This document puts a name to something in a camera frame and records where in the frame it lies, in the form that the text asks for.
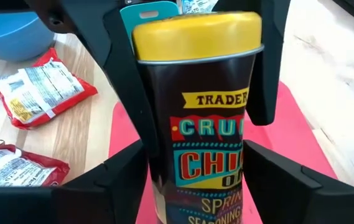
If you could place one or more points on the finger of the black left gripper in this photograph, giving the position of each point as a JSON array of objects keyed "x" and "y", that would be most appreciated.
[
  {"x": 271, "y": 62},
  {"x": 111, "y": 46}
]

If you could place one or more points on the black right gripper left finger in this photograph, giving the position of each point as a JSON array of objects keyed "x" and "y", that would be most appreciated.
[{"x": 55, "y": 207}]

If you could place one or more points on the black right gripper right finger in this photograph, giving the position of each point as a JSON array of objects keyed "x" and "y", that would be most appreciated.
[{"x": 304, "y": 202}]

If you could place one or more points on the pink plastic tray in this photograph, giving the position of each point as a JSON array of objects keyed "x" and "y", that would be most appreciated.
[{"x": 288, "y": 149}]

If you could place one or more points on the teal green plastic bin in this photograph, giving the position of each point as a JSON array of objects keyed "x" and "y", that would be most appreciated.
[{"x": 164, "y": 7}]

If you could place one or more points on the yellow-lid seasoning can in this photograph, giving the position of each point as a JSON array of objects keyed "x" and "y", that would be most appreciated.
[{"x": 195, "y": 124}]

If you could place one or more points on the red ramen noodle packet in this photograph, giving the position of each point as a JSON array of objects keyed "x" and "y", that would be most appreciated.
[
  {"x": 40, "y": 90},
  {"x": 15, "y": 169}
]

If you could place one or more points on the blue white ramen packet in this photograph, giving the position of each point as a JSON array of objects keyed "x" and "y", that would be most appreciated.
[{"x": 198, "y": 5}]

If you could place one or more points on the blue round bowl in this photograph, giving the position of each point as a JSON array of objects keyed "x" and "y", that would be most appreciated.
[{"x": 12, "y": 40}]

